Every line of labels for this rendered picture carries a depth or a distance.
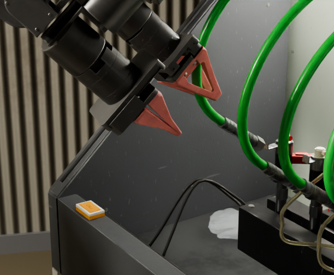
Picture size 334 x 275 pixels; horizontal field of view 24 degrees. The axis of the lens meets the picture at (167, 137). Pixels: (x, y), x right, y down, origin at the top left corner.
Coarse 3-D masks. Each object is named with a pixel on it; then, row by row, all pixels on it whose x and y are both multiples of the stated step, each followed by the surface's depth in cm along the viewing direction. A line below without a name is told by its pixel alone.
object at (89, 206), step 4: (80, 204) 138; (84, 204) 138; (88, 204) 138; (92, 204) 138; (76, 208) 138; (88, 208) 136; (92, 208) 136; (96, 208) 136; (80, 212) 137; (84, 216) 136; (88, 216) 135; (92, 216) 135; (96, 216) 135; (100, 216) 136
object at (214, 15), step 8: (224, 0) 112; (216, 8) 112; (208, 16) 112; (216, 16) 112; (208, 24) 112; (208, 32) 112; (200, 40) 112; (200, 64) 113; (192, 72) 113; (200, 72) 113; (192, 80) 114; (200, 80) 114; (200, 96) 115; (200, 104) 115; (208, 104) 116; (208, 112) 116; (216, 112) 117; (216, 120) 118; (224, 120) 119
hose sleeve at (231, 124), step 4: (224, 116) 119; (228, 120) 119; (224, 124) 118; (228, 124) 119; (232, 124) 119; (236, 124) 120; (224, 128) 119; (228, 128) 119; (232, 128) 120; (236, 128) 120; (228, 132) 120; (232, 132) 120; (236, 132) 120; (248, 132) 122; (236, 136) 121; (248, 136) 122; (252, 136) 122; (256, 136) 123; (252, 140) 122; (256, 140) 123; (252, 144) 123
